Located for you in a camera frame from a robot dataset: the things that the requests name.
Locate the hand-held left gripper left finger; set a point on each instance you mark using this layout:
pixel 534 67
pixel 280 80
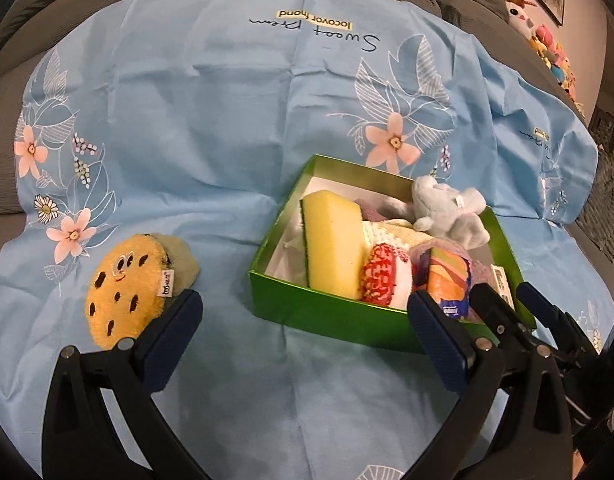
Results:
pixel 174 330

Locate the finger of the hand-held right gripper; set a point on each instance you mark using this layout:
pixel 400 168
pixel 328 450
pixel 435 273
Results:
pixel 544 310
pixel 494 310

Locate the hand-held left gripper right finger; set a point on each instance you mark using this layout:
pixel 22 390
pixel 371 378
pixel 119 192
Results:
pixel 437 345

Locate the colourful tissue pack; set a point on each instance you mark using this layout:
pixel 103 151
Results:
pixel 449 275

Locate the green cardboard box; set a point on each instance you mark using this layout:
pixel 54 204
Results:
pixel 327 315

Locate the grey knitted blanket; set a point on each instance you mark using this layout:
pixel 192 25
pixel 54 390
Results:
pixel 607 200

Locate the row of plush toys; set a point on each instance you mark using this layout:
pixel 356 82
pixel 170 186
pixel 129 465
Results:
pixel 517 15

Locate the blue floral bedsheet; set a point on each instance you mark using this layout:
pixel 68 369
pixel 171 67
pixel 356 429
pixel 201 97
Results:
pixel 187 135

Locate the small dark frame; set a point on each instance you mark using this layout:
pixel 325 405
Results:
pixel 604 127

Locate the yellow cookie plush toy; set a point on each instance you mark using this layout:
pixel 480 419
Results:
pixel 122 290

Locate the red white knitted cloth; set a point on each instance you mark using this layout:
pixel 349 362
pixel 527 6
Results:
pixel 382 275

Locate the yellow sponge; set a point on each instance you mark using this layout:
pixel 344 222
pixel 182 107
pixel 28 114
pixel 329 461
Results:
pixel 332 245

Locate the grey elephant plush toy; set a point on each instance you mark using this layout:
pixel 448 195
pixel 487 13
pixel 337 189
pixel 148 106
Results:
pixel 437 205

